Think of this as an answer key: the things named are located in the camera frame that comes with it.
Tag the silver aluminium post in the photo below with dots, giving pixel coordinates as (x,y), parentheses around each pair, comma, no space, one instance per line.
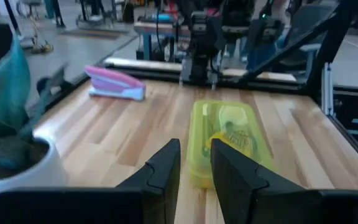
(327,90)

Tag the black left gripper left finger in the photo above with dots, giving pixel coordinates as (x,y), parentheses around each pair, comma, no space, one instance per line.
(73,207)

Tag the translucent yellow-green pencil case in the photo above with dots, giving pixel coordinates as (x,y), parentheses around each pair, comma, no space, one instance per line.
(199,155)

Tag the pink and white stapler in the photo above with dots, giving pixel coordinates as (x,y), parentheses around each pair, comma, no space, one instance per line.
(113,84)

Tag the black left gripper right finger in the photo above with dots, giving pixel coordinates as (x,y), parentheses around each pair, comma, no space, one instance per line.
(275,207)

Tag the white plant pot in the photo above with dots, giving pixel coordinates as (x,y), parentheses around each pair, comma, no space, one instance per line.
(36,179)

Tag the green snake plant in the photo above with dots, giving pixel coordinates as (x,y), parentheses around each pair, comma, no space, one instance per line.
(9,84)

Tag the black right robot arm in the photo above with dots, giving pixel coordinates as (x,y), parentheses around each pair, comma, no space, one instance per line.
(202,49)

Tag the yellow Crayola crayon box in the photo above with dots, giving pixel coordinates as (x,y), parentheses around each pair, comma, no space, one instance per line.
(238,133)

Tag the black table frame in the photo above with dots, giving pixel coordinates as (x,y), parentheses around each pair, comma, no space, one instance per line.
(331,37)

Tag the blue-legged wooden table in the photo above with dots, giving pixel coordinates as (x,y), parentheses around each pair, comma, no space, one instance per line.
(154,29)

